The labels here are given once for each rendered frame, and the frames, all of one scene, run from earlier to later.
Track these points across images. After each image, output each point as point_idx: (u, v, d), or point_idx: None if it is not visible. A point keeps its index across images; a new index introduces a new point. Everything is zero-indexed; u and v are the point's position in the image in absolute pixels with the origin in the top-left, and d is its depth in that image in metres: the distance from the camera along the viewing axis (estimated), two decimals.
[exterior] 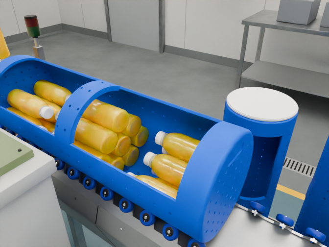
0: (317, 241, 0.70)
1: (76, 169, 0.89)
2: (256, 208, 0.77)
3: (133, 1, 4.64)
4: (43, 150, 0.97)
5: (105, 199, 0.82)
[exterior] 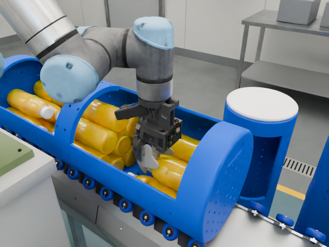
0: (317, 241, 0.70)
1: (76, 169, 0.89)
2: (256, 208, 0.77)
3: (133, 1, 4.64)
4: (43, 150, 0.97)
5: (105, 199, 0.82)
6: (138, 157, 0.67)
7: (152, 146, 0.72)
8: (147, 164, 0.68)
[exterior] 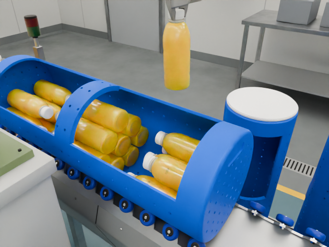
0: (317, 241, 0.70)
1: (76, 169, 0.89)
2: (256, 208, 0.77)
3: (133, 1, 4.64)
4: (43, 150, 0.97)
5: (105, 199, 0.82)
6: None
7: None
8: (176, 3, 0.63)
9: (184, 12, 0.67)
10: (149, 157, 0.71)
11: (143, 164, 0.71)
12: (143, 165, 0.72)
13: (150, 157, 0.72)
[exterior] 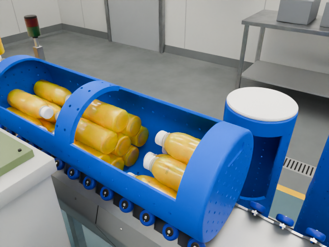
0: (317, 241, 0.70)
1: (76, 169, 0.89)
2: (256, 208, 0.77)
3: (133, 1, 4.64)
4: (43, 150, 0.97)
5: (105, 199, 0.82)
6: None
7: None
8: None
9: (162, 131, 0.74)
10: (150, 157, 0.71)
11: (143, 163, 0.72)
12: (143, 165, 0.72)
13: (151, 157, 0.72)
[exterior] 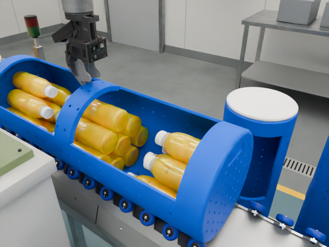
0: (317, 241, 0.70)
1: (76, 169, 0.89)
2: (256, 208, 0.77)
3: (133, 1, 4.64)
4: (43, 150, 0.97)
5: (105, 199, 0.82)
6: (74, 72, 0.79)
7: None
8: (82, 78, 0.79)
9: (162, 131, 0.74)
10: (150, 157, 0.71)
11: (143, 163, 0.72)
12: (143, 165, 0.72)
13: (151, 157, 0.72)
